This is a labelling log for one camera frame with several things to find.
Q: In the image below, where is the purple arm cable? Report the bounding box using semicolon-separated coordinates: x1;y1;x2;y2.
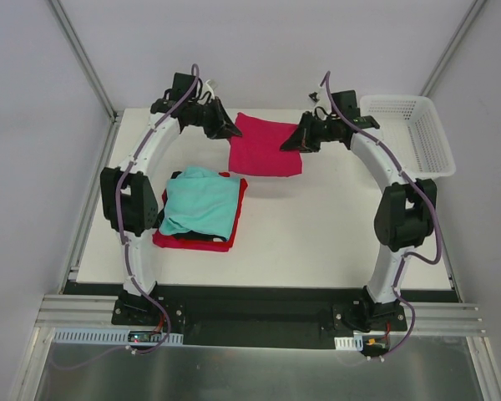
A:
319;70;445;360
113;63;214;343

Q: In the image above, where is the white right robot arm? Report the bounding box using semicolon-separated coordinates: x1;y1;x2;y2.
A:
280;90;437;332

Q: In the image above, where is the crimson pink t shirt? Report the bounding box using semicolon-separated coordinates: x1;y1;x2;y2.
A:
228;112;303;177

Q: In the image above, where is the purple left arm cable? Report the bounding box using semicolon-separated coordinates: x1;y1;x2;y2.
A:
113;63;214;343

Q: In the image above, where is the teal t shirt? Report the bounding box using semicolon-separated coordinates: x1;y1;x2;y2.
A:
159;166;241;241

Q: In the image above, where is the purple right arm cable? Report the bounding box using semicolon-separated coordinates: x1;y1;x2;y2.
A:
319;70;445;360

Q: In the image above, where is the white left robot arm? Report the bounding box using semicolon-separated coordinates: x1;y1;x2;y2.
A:
99;64;242;326

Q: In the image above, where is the folded dark printed t shirt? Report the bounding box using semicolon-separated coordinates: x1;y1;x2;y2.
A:
154;170;230;245

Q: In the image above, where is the red t shirt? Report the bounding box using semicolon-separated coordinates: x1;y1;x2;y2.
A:
152;179;248;252

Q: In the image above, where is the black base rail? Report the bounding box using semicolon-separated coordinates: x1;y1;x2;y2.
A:
92;283;418;350

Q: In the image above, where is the white plastic basket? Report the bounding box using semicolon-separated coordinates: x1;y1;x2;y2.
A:
360;94;456;180

